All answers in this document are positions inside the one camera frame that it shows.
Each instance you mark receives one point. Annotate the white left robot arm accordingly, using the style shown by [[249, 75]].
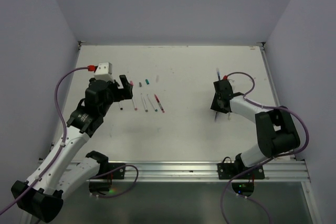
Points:
[[43, 193]]

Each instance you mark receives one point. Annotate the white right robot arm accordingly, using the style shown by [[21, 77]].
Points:
[[275, 129]]

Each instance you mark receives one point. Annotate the aluminium table edge rail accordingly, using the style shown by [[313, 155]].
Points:
[[264, 81]]

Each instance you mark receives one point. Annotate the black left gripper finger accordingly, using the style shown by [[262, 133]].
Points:
[[114, 85], [126, 90]]

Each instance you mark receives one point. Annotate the green capped white marker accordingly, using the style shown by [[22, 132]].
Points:
[[152, 103]]

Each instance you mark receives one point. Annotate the pink capped white marker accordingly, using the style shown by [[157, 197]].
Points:
[[134, 104]]

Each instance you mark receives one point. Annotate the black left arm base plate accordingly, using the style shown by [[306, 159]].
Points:
[[107, 185]]

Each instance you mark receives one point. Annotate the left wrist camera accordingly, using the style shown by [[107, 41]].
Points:
[[104, 72]]

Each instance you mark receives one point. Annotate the aluminium front mounting rail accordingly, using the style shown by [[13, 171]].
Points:
[[179, 171]]

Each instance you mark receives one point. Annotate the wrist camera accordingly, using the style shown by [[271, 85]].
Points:
[[231, 79], [104, 72]]

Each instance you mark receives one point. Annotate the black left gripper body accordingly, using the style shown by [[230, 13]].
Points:
[[114, 95]]

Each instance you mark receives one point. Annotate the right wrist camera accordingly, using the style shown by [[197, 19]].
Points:
[[231, 79]]

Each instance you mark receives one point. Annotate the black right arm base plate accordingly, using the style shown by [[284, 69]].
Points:
[[227, 169]]

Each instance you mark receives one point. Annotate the grey capped white marker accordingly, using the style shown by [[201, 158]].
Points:
[[144, 103]]

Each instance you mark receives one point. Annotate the red gel pen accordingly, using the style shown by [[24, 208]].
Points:
[[159, 103]]

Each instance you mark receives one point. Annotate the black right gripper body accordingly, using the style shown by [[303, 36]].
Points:
[[216, 104]]

